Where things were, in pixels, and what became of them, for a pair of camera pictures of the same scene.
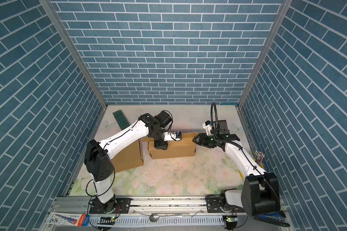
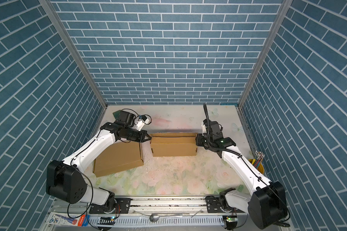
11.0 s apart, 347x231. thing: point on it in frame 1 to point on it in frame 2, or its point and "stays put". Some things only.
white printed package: [66, 219] stays put
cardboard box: [129, 157] stays put
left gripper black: [162, 146] to [141, 138]
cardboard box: [186, 146] stays put
